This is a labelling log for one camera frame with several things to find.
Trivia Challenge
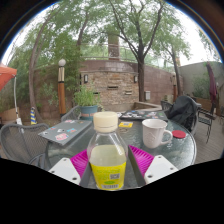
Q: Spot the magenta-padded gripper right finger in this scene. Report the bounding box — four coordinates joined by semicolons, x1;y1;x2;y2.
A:
128;144;179;187

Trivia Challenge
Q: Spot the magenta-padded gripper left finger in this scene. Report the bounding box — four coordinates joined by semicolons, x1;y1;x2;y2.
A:
48;148;93;188

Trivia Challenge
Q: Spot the small yellow card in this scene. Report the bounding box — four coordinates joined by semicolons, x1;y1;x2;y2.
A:
118;121;134;129

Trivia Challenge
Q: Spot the blue yellow striped cone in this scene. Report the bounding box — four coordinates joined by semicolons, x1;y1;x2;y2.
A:
29;106;38;126

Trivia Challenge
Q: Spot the tall dark-trunked tree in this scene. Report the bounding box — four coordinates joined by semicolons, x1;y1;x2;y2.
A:
106;0;188;103

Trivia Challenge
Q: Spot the leaning grey-trunked tree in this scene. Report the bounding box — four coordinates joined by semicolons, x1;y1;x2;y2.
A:
6;3;84;124

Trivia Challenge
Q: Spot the orange patio umbrella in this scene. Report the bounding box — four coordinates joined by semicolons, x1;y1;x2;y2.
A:
0;64;24;126

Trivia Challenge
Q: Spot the wooden globe lamp post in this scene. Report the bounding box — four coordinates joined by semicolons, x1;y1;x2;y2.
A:
172;72;178;103
57;58;68;118

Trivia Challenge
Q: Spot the black jacket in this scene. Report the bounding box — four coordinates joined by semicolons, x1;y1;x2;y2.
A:
164;95;198;129

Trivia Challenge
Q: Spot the black metal chair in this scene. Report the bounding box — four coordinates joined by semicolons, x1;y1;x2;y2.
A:
197;106;218;144

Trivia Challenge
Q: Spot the flat round red coaster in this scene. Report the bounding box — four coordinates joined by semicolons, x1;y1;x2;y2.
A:
171;129;187;140

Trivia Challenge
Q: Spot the grey laptop with stickers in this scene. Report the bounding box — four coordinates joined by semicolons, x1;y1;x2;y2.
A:
38;119;93;147

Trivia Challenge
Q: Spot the white ceramic mug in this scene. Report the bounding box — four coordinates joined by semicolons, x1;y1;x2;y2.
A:
141;118;174;150

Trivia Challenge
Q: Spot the black laptop with stickers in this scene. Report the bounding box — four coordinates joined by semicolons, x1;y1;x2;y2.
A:
118;109;169;122

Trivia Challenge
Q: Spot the green plant in blue pot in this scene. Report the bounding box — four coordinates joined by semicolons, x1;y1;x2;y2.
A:
73;85;101;122

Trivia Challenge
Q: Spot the clear bottle with yellow label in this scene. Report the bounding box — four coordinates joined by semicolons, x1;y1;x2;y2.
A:
86;111;129;192

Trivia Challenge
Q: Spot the closed maroon umbrella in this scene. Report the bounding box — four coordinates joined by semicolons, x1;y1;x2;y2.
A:
205;61;219;116

